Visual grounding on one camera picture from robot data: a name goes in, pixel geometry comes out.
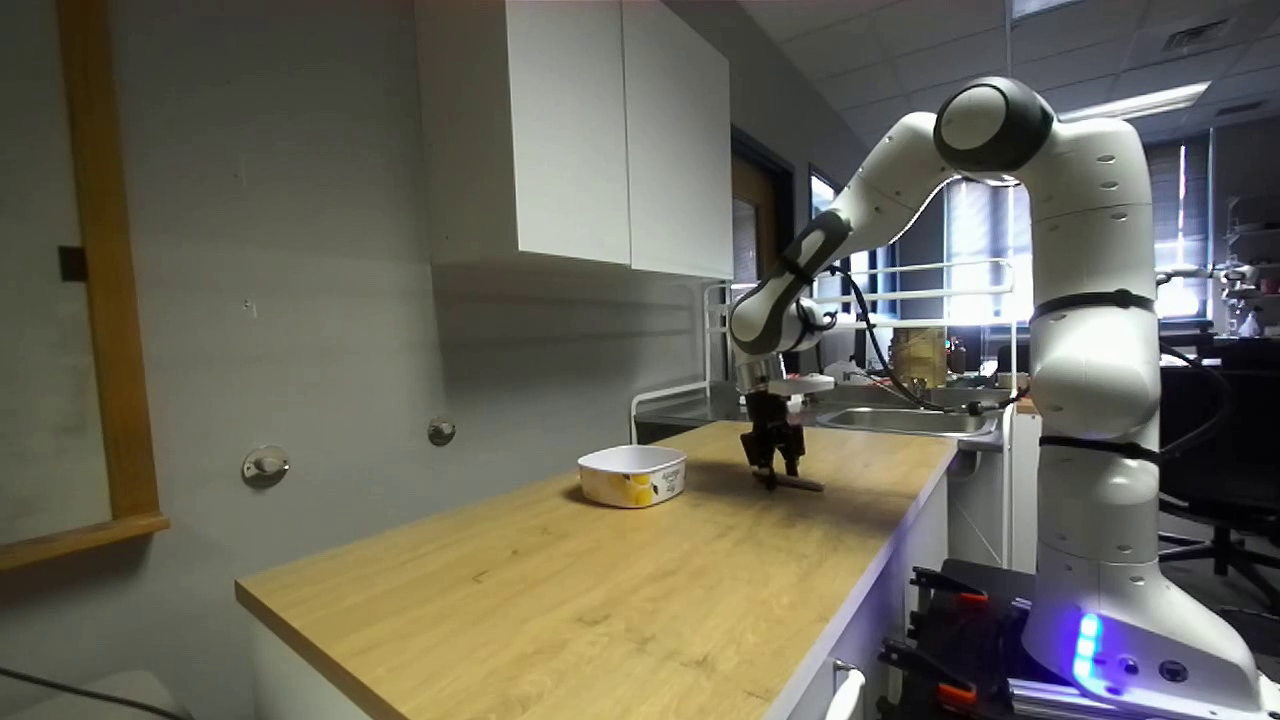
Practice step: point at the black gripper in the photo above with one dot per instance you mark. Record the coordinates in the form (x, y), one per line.
(772, 423)

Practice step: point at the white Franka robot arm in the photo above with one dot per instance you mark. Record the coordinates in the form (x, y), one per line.
(1092, 362)

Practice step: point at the white bowl with yellow print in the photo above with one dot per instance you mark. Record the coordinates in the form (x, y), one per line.
(634, 479)

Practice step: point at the stainless steel sink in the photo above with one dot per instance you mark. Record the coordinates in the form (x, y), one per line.
(883, 419)

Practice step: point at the white drawer base cabinet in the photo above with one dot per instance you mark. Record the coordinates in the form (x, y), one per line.
(854, 602)

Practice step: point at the tan jar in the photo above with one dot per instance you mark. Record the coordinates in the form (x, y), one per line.
(922, 362)

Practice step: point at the black orange bar clamp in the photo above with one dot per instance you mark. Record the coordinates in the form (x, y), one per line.
(934, 683)
(955, 595)

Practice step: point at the black office chair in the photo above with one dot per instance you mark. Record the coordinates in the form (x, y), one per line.
(1222, 452)

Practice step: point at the ceiling light panel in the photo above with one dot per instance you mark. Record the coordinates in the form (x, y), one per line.
(1132, 100)

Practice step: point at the wood framed whiteboard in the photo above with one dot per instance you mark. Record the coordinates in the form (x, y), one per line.
(113, 266)

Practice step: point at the white wall cabinet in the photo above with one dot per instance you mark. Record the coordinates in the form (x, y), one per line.
(676, 146)
(561, 126)

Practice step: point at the round metal wall knob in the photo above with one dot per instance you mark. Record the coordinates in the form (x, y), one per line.
(440, 431)
(266, 465)

